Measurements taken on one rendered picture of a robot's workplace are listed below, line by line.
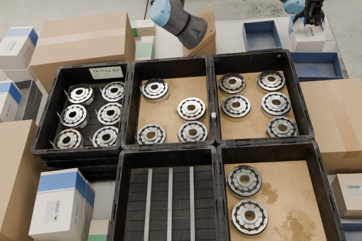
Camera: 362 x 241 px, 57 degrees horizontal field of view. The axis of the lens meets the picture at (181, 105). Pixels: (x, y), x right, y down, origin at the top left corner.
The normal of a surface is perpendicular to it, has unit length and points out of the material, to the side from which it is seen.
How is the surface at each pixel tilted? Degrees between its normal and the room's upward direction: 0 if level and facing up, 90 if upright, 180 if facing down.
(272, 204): 0
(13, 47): 0
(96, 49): 0
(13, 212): 90
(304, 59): 90
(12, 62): 90
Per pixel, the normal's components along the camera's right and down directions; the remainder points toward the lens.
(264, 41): -0.11, -0.62
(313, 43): -0.05, 0.79
